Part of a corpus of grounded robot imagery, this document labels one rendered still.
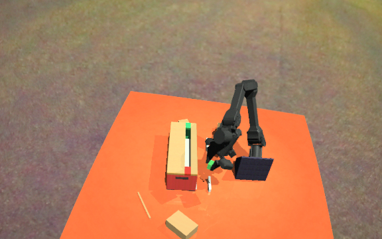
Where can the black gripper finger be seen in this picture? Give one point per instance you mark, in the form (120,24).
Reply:
(215,165)
(210,155)

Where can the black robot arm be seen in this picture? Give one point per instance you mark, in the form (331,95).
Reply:
(229,133)

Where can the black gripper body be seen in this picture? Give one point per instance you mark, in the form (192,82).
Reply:
(221,150)

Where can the small green block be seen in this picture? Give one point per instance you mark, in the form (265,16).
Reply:
(210,164)

